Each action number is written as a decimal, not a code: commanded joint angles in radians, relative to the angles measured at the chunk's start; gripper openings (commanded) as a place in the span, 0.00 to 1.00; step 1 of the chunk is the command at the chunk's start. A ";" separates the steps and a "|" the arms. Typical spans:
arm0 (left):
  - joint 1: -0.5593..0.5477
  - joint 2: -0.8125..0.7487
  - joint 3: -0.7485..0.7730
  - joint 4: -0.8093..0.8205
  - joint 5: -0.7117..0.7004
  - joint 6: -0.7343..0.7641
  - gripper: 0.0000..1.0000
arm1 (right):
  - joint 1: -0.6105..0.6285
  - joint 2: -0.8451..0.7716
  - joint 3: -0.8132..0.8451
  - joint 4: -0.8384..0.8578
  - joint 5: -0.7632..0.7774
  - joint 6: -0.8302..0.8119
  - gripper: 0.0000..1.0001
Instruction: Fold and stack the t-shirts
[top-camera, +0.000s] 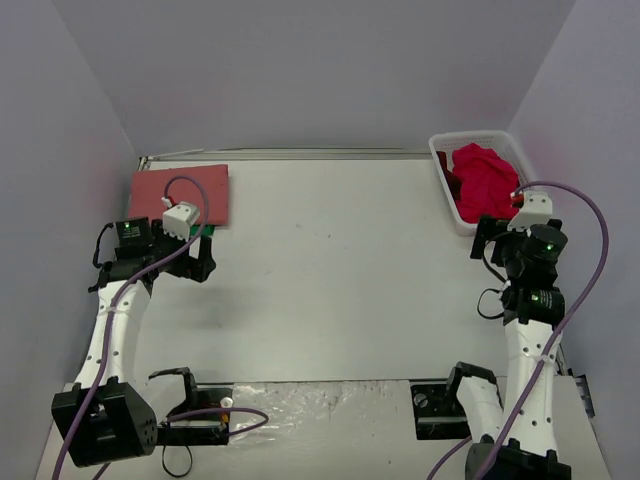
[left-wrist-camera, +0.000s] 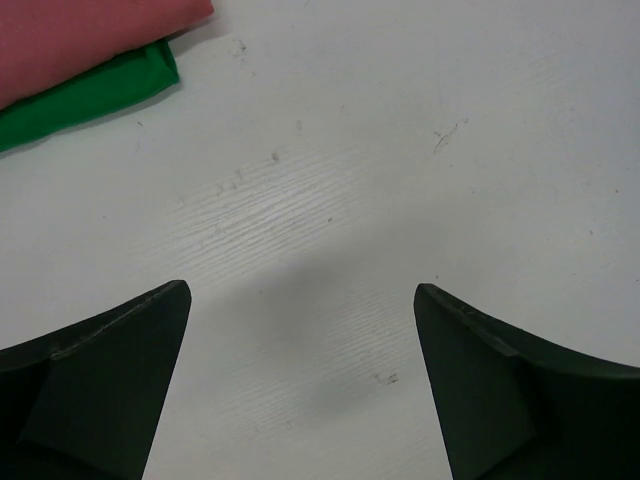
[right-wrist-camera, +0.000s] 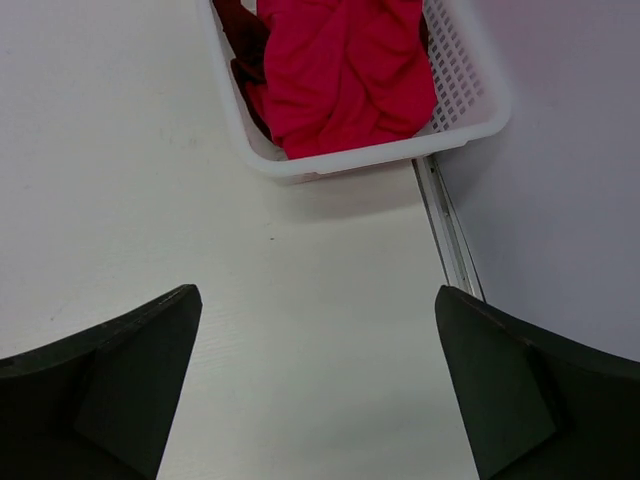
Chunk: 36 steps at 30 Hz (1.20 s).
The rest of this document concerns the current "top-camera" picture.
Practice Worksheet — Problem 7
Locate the bright red t shirt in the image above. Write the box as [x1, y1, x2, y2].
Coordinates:
[452, 143, 519, 224]

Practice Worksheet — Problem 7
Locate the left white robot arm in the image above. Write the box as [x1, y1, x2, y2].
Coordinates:
[51, 206, 216, 479]

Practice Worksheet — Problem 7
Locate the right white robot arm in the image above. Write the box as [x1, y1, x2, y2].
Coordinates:
[443, 216, 572, 479]

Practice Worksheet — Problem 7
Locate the folded salmon pink shirt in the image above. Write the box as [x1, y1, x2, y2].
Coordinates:
[127, 163, 232, 230]

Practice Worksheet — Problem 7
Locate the dark red t shirt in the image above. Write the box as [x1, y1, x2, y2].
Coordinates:
[436, 151, 462, 201]

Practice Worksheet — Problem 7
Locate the white plastic basket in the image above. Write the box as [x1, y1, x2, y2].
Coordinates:
[429, 130, 532, 237]

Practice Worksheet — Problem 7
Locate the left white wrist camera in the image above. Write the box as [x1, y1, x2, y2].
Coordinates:
[161, 197, 200, 241]

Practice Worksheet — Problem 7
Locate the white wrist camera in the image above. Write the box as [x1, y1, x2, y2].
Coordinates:
[161, 197, 200, 241]
[506, 191, 553, 232]

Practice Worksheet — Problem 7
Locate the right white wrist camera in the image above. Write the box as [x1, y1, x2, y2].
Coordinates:
[506, 191, 553, 232]

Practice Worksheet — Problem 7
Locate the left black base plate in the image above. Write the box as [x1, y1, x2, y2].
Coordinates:
[157, 383, 233, 447]

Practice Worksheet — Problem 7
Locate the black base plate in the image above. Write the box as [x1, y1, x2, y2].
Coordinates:
[157, 383, 233, 447]
[410, 380, 470, 441]

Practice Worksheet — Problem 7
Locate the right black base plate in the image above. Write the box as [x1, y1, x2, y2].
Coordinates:
[410, 380, 470, 441]

